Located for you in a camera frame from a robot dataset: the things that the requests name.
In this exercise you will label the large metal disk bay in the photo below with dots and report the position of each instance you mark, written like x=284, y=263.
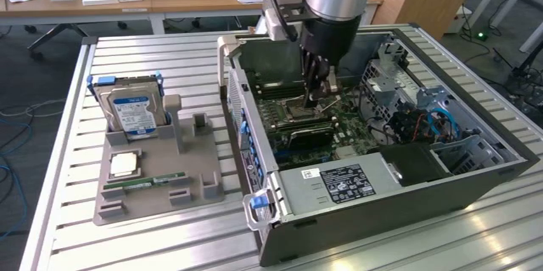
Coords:
x=382, y=88

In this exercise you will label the open black PC case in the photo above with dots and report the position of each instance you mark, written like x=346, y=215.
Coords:
x=381, y=229

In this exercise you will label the grey power supply unit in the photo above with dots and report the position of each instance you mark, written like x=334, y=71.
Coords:
x=296, y=198

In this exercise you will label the small metal disk bay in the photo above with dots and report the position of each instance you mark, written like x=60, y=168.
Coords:
x=465, y=153

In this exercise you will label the black chair base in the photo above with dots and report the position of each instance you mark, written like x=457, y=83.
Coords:
x=52, y=33

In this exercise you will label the green RAM stick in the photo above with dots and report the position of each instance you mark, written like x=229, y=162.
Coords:
x=140, y=183

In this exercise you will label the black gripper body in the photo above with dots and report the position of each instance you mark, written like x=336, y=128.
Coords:
x=330, y=38

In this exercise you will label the white box red button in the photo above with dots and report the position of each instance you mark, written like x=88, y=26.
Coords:
x=457, y=21

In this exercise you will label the hard disk blue carrier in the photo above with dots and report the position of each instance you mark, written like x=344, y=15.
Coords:
x=122, y=80

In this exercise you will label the grey parts rack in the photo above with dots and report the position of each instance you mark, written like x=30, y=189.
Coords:
x=161, y=201

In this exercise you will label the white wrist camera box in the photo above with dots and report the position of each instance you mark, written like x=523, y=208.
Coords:
x=277, y=27

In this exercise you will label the silver CPU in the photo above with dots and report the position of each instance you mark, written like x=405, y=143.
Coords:
x=122, y=166

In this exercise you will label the green motherboard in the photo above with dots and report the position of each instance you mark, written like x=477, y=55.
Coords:
x=352, y=124

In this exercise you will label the silver chipset heatsink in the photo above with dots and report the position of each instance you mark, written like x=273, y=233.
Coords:
x=344, y=154

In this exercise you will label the blue case latch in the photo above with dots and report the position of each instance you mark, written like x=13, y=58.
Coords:
x=257, y=202

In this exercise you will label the black adapter green light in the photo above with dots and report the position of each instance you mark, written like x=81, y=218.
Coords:
x=480, y=35

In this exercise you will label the metal socket cover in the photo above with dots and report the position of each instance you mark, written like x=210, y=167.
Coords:
x=334, y=100

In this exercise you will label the hard disk blue label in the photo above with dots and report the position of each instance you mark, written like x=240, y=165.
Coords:
x=133, y=115

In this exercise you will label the CPU socket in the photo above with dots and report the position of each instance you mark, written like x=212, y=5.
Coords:
x=294, y=110

